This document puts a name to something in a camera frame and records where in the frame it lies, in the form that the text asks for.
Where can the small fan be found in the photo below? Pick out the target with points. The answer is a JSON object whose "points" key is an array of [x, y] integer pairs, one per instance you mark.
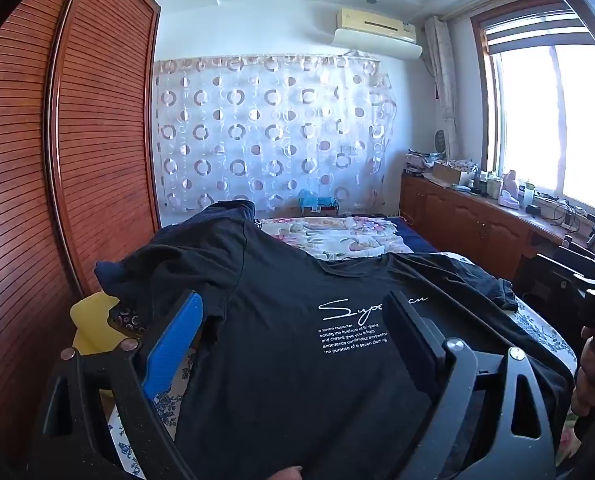
{"points": [[442, 145]]}

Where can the wooden cabinet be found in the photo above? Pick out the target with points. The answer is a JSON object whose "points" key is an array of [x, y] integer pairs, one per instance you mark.
{"points": [[477, 220]]}

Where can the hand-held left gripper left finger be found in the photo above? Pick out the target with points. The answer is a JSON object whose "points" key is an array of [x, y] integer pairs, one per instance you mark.
{"points": [[177, 340]]}

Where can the navy blanket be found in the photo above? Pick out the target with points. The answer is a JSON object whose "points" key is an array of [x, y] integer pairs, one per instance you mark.
{"points": [[417, 237]]}

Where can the floral blanket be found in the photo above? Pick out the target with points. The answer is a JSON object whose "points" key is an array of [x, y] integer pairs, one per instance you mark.
{"points": [[327, 235]]}

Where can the folded navy cloth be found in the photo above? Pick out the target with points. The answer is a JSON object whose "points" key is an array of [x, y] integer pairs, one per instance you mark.
{"points": [[108, 277]]}

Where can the black printed T-shirt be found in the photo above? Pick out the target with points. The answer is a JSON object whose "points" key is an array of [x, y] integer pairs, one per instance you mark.
{"points": [[277, 360]]}

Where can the blue plastic bag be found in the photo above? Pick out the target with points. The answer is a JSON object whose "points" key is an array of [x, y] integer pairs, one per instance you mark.
{"points": [[317, 202]]}

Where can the person's left hand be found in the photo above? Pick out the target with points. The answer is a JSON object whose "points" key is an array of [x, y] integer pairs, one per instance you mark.
{"points": [[287, 474]]}

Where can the open cardboard box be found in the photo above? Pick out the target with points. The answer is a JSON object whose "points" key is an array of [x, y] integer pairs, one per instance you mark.
{"points": [[450, 172]]}

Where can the wooden framed window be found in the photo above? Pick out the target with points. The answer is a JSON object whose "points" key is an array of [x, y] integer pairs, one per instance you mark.
{"points": [[552, 110]]}

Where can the cream air conditioner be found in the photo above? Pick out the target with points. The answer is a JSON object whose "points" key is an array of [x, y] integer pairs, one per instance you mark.
{"points": [[377, 30]]}

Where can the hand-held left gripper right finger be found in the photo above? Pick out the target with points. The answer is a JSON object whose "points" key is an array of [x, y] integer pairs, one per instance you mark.
{"points": [[407, 332]]}

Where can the sheer circle-patterned curtain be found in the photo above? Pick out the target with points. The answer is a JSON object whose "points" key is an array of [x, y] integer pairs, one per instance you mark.
{"points": [[277, 130]]}

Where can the pink figurine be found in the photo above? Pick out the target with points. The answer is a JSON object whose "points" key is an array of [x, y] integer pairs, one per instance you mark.
{"points": [[508, 190]]}

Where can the wooden slatted wardrobe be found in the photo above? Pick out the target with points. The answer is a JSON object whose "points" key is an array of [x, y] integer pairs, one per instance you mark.
{"points": [[52, 160]]}

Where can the yellow cloth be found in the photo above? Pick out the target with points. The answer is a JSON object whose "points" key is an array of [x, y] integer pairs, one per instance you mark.
{"points": [[94, 320]]}

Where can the floral window curtain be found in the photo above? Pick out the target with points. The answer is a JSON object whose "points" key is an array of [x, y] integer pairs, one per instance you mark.
{"points": [[442, 85]]}

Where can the folded circle-patterned cloth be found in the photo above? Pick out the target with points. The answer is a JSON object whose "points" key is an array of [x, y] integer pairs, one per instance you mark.
{"points": [[125, 320]]}

